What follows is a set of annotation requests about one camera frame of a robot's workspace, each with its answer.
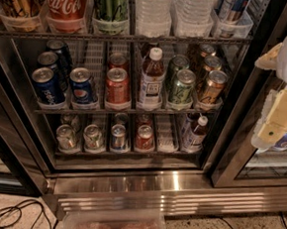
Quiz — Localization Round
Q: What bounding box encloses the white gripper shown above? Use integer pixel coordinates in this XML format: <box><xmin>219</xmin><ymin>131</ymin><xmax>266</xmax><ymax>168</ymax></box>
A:
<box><xmin>250</xmin><ymin>37</ymin><xmax>287</xmax><ymax>149</ymax></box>

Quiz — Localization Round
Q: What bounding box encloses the green white 7up can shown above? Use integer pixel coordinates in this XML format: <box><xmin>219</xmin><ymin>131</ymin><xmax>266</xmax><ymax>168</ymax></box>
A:
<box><xmin>83</xmin><ymin>124</ymin><xmax>104</xmax><ymax>151</ymax></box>

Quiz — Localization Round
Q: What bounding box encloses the front gold can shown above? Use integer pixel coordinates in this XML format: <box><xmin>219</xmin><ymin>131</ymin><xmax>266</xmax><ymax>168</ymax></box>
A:
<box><xmin>198</xmin><ymin>70</ymin><xmax>228</xmax><ymax>104</ymax></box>

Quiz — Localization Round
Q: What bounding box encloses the middle gold can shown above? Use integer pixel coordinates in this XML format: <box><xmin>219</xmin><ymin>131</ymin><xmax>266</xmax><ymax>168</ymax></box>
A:
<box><xmin>198</xmin><ymin>56</ymin><xmax>222</xmax><ymax>80</ymax></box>

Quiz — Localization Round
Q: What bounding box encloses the rear gold can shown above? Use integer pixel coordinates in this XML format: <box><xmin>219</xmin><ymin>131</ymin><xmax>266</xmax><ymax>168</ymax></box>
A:
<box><xmin>191</xmin><ymin>44</ymin><xmax>216</xmax><ymax>64</ymax></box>

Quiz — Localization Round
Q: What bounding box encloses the glass fridge door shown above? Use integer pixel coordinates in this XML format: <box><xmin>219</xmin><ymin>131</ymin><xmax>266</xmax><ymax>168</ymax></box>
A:
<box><xmin>211</xmin><ymin>0</ymin><xmax>287</xmax><ymax>187</ymax></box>

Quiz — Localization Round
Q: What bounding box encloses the blue silver can top shelf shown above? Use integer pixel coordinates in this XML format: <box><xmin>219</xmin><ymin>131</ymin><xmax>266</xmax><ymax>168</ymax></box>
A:
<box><xmin>214</xmin><ymin>0</ymin><xmax>251</xmax><ymax>39</ymax></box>

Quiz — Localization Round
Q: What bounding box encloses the front green can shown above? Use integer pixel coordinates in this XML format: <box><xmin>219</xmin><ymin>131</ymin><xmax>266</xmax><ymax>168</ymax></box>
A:
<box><xmin>168</xmin><ymin>69</ymin><xmax>196</xmax><ymax>105</ymax></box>

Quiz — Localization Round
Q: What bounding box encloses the tea bottle bottom shelf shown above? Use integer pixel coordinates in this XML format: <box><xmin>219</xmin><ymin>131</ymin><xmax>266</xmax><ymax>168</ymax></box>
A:
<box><xmin>182</xmin><ymin>115</ymin><xmax>208</xmax><ymax>153</ymax></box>

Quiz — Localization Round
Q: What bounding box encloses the tea bottle shelf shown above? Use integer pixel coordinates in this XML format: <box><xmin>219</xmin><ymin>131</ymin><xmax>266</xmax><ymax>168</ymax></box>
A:
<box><xmin>182</xmin><ymin>115</ymin><xmax>208</xmax><ymax>153</ymax></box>
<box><xmin>138</xmin><ymin>47</ymin><xmax>165</xmax><ymax>110</ymax></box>

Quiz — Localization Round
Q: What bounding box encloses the rear green can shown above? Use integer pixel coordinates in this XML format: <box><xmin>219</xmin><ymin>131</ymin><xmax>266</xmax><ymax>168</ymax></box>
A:
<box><xmin>164</xmin><ymin>55</ymin><xmax>189</xmax><ymax>90</ymax></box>

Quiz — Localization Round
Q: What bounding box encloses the tea bottle middle shelf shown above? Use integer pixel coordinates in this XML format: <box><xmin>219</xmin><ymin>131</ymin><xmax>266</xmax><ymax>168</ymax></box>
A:
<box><xmin>138</xmin><ymin>47</ymin><xmax>165</xmax><ymax>110</ymax></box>

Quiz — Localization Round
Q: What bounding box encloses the rear red can bottom shelf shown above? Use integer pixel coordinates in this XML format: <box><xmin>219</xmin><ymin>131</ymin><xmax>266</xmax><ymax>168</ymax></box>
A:
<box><xmin>136</xmin><ymin>113</ymin><xmax>152</xmax><ymax>126</ymax></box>

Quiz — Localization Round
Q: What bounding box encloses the red can shelf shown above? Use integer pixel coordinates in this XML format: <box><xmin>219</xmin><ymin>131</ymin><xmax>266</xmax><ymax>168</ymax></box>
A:
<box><xmin>136</xmin><ymin>125</ymin><xmax>153</xmax><ymax>151</ymax></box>
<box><xmin>136</xmin><ymin>113</ymin><xmax>152</xmax><ymax>126</ymax></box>

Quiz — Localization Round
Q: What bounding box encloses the front red can bottom shelf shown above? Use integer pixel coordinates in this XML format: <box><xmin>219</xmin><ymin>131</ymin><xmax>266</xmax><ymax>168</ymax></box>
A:
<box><xmin>136</xmin><ymin>125</ymin><xmax>153</xmax><ymax>151</ymax></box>

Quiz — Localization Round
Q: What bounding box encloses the steel fridge base grille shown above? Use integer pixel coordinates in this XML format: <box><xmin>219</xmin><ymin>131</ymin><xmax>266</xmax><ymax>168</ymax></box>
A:
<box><xmin>43</xmin><ymin>171</ymin><xmax>287</xmax><ymax>219</ymax></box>

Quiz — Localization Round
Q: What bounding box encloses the front orange red can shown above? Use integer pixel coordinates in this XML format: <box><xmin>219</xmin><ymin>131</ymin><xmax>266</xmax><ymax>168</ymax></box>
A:
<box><xmin>105</xmin><ymin>67</ymin><xmax>131</xmax><ymax>105</ymax></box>

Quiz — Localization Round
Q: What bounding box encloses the orange red can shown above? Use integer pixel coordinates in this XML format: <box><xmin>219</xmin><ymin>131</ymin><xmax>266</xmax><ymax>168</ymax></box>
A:
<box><xmin>105</xmin><ymin>67</ymin><xmax>131</xmax><ymax>105</ymax></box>
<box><xmin>108</xmin><ymin>52</ymin><xmax>130</xmax><ymax>71</ymax></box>

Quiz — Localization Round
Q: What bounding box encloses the rear dark can bottom shelf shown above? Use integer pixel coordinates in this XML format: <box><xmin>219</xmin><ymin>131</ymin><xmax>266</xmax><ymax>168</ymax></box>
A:
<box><xmin>113</xmin><ymin>113</ymin><xmax>129</xmax><ymax>126</ymax></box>

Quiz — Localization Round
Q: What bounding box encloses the rear orange red can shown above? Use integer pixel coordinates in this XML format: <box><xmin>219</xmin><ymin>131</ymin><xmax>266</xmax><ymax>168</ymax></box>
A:
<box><xmin>108</xmin><ymin>52</ymin><xmax>130</xmax><ymax>71</ymax></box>

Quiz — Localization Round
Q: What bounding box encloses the front blue silver can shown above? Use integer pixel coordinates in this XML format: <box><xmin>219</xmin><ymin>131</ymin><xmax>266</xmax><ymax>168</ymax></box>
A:
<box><xmin>110</xmin><ymin>124</ymin><xmax>127</xmax><ymax>151</ymax></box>

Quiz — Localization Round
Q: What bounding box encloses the green can top shelf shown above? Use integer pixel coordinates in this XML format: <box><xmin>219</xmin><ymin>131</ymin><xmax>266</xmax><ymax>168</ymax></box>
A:
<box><xmin>93</xmin><ymin>0</ymin><xmax>129</xmax><ymax>35</ymax></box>

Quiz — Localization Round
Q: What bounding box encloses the rear left Pepsi can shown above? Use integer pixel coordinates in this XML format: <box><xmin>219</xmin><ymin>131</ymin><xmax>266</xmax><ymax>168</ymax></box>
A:
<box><xmin>46</xmin><ymin>40</ymin><xmax>73</xmax><ymax>71</ymax></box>

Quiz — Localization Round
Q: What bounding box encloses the pepsi can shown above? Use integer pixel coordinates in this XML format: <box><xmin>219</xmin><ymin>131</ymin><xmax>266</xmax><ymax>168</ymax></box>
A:
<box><xmin>32</xmin><ymin>67</ymin><xmax>65</xmax><ymax>105</ymax></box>
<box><xmin>35</xmin><ymin>50</ymin><xmax>72</xmax><ymax>91</ymax></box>
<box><xmin>46</xmin><ymin>40</ymin><xmax>73</xmax><ymax>71</ymax></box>

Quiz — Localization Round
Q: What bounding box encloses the rear silver can bottom shelf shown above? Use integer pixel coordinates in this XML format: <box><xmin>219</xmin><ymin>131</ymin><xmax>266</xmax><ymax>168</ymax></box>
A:
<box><xmin>60</xmin><ymin>113</ymin><xmax>81</xmax><ymax>132</ymax></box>

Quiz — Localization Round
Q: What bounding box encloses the front silver can bottom shelf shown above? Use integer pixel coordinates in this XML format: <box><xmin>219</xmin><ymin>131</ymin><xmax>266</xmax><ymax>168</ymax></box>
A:
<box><xmin>55</xmin><ymin>124</ymin><xmax>78</xmax><ymax>151</ymax></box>

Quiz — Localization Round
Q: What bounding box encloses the Coca-Cola can top shelf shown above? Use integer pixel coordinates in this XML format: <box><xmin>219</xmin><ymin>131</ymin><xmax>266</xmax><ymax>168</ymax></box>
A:
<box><xmin>46</xmin><ymin>0</ymin><xmax>87</xmax><ymax>34</ymax></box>

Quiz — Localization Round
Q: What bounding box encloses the middle left Pepsi can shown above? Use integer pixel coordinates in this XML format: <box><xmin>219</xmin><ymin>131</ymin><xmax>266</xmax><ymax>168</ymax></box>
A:
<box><xmin>35</xmin><ymin>50</ymin><xmax>72</xmax><ymax>91</ymax></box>

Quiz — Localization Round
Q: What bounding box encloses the front left Pepsi can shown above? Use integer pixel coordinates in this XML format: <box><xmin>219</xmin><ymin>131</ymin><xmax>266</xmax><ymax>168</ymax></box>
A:
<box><xmin>32</xmin><ymin>67</ymin><xmax>65</xmax><ymax>105</ymax></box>

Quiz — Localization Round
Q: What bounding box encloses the right water bottle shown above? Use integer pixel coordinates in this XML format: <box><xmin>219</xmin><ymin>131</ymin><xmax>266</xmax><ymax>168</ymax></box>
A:
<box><xmin>172</xmin><ymin>0</ymin><xmax>214</xmax><ymax>38</ymax></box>

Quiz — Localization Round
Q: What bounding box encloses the water bottle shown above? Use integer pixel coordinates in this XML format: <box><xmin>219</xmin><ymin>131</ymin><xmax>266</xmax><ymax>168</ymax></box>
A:
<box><xmin>135</xmin><ymin>0</ymin><xmax>172</xmax><ymax>38</ymax></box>
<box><xmin>172</xmin><ymin>0</ymin><xmax>214</xmax><ymax>38</ymax></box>

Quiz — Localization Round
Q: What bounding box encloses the left water bottle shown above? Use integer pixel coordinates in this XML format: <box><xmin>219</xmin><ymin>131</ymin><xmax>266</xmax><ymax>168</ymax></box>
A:
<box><xmin>135</xmin><ymin>0</ymin><xmax>172</xmax><ymax>38</ymax></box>

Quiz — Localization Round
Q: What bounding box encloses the clear plastic bin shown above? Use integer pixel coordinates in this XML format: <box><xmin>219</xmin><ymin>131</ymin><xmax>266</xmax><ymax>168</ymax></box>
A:
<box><xmin>62</xmin><ymin>209</ymin><xmax>165</xmax><ymax>229</ymax></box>

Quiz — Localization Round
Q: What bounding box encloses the top wire shelf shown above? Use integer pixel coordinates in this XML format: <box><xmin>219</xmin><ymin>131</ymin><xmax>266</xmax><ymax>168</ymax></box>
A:
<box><xmin>0</xmin><ymin>27</ymin><xmax>251</xmax><ymax>45</ymax></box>

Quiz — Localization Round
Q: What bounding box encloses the wire shelf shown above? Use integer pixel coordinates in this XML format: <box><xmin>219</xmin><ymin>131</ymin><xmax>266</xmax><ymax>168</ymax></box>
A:
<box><xmin>34</xmin><ymin>106</ymin><xmax>220</xmax><ymax>115</ymax></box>
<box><xmin>0</xmin><ymin>27</ymin><xmax>251</xmax><ymax>45</ymax></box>

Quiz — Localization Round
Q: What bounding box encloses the middle wire shelf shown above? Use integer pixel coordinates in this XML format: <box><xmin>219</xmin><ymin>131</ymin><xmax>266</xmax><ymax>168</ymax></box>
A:
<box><xmin>34</xmin><ymin>106</ymin><xmax>220</xmax><ymax>115</ymax></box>

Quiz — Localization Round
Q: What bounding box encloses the black floor cable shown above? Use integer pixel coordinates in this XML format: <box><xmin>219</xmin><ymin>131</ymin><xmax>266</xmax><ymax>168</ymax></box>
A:
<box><xmin>0</xmin><ymin>195</ymin><xmax>61</xmax><ymax>229</ymax></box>

